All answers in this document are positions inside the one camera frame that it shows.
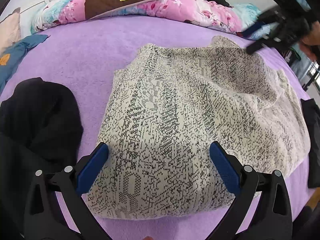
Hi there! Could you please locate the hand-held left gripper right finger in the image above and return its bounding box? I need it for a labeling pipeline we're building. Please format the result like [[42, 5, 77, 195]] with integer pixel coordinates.
[[205, 141, 293, 240]]

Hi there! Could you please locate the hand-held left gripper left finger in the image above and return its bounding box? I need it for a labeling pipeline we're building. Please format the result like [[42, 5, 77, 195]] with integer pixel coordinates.
[[24, 142, 113, 240]]

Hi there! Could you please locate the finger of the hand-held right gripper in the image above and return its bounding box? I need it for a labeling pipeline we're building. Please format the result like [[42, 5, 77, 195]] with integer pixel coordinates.
[[246, 38, 275, 55], [242, 21, 269, 39]]

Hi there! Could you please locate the white and black knit sweater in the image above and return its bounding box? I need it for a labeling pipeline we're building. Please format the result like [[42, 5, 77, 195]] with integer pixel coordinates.
[[86, 35, 312, 219]]

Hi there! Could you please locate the person's right hand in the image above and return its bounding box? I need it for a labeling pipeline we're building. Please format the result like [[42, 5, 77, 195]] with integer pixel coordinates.
[[299, 22, 320, 61]]

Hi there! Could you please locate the metal window railing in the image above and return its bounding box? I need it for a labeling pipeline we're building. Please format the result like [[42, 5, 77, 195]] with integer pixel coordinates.
[[300, 62, 320, 91]]

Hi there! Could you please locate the pink and blue floral quilt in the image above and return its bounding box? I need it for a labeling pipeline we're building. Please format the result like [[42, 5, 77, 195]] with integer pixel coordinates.
[[31, 0, 272, 39]]

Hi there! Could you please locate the large black garment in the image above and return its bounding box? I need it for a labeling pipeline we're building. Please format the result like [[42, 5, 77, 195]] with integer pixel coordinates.
[[0, 77, 84, 240]]

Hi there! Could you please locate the black jacket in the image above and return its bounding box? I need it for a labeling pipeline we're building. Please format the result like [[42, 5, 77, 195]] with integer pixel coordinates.
[[300, 99, 320, 188]]

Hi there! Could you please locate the purple bed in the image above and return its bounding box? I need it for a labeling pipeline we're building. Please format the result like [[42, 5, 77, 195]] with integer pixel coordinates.
[[0, 14, 320, 240]]

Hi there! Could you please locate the blue cloth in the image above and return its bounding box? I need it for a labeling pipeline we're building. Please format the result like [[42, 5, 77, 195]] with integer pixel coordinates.
[[0, 34, 50, 93]]

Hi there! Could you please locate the brown duck print pillow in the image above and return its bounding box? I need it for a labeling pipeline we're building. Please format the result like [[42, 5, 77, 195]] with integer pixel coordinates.
[[84, 0, 165, 20]]

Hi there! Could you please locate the beige pillow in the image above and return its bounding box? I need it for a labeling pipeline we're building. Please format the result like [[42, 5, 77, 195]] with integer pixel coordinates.
[[0, 7, 22, 55]]

